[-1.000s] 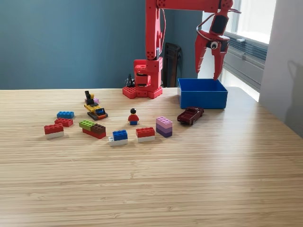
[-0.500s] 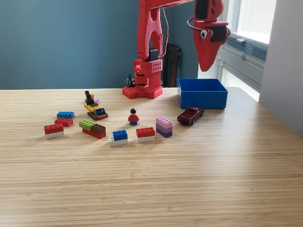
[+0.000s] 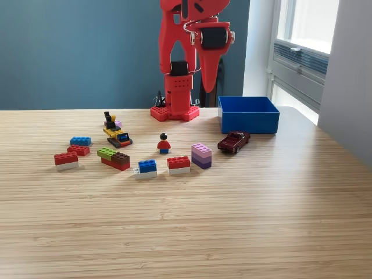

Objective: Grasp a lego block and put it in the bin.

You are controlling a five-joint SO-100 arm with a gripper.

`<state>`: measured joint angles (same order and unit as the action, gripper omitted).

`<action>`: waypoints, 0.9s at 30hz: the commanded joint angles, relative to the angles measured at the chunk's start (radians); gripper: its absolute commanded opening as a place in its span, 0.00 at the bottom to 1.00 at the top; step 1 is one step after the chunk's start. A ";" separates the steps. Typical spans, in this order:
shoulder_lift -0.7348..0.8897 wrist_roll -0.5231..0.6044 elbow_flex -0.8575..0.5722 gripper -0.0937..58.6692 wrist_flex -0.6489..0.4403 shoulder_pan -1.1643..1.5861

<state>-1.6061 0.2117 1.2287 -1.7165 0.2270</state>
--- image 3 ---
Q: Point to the pink and purple brick stack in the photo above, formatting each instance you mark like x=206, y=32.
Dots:
x=201, y=158

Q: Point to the small yellow toy digger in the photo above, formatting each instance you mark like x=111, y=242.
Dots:
x=116, y=135

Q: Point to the blue plastic bin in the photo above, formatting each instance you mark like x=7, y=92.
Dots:
x=250, y=123

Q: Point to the dark folded chair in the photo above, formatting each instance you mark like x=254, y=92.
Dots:
x=210, y=100

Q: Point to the black table clamp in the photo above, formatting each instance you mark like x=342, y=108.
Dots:
x=197, y=101

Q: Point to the dark red toy car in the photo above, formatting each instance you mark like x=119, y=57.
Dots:
x=232, y=142

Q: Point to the toy figure with red shirt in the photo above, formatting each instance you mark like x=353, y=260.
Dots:
x=164, y=144

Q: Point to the red and white brick stack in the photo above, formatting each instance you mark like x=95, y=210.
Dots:
x=66, y=160
x=178, y=163

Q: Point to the window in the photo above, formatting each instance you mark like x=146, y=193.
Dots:
x=311, y=20

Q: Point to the grey vent grille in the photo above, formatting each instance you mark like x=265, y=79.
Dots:
x=311, y=62

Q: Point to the pink flat brick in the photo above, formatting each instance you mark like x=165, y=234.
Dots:
x=118, y=124

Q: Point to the blue and white brick stack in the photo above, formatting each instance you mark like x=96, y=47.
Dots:
x=147, y=166

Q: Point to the green brown red brick stack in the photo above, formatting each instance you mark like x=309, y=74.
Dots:
x=114, y=162

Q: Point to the red flat brick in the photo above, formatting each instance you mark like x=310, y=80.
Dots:
x=78, y=150

